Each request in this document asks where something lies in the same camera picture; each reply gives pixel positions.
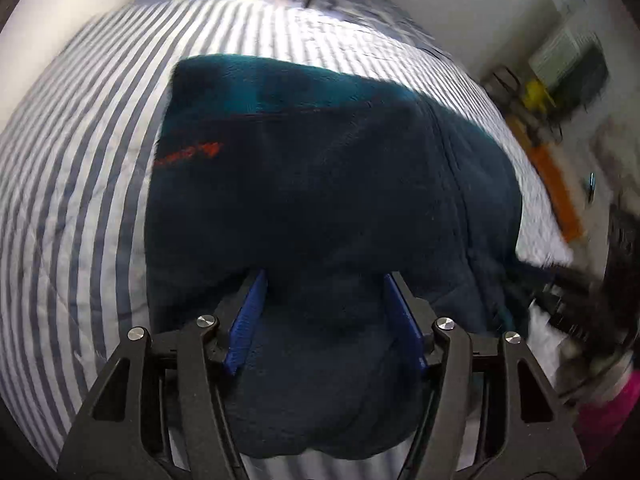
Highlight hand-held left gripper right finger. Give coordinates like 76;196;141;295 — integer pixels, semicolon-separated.
382;271;586;480

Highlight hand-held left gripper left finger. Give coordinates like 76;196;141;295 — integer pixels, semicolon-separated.
57;269;268;480

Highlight teal fleece jacket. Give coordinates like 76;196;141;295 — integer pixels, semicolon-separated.
144;54;523;461

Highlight person's right forearm pink sleeve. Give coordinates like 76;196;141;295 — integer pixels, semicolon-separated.
575;370;637;461

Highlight hanging dark clothes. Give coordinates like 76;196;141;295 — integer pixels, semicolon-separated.
565;45;611;111

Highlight orange bench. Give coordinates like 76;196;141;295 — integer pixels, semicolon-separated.
525;145;586;241

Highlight yellow box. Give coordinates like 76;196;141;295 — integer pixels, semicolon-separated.
522;80;556;111

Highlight striped bed quilt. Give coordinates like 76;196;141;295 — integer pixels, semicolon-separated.
0;0;576;480

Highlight black metal stand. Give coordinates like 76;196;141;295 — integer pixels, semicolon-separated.
482;67;526;106

